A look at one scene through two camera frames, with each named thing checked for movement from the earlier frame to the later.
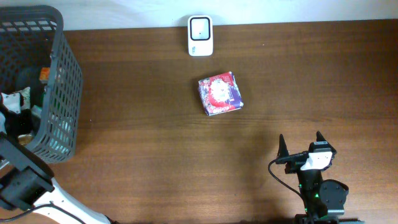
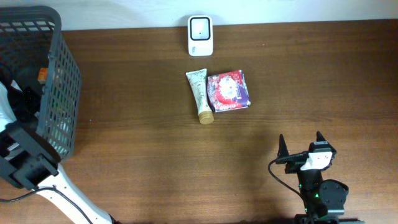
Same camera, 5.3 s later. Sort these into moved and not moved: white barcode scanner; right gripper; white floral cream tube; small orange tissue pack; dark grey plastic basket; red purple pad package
Moved: white floral cream tube; red purple pad package
Not moved: white barcode scanner; small orange tissue pack; right gripper; dark grey plastic basket
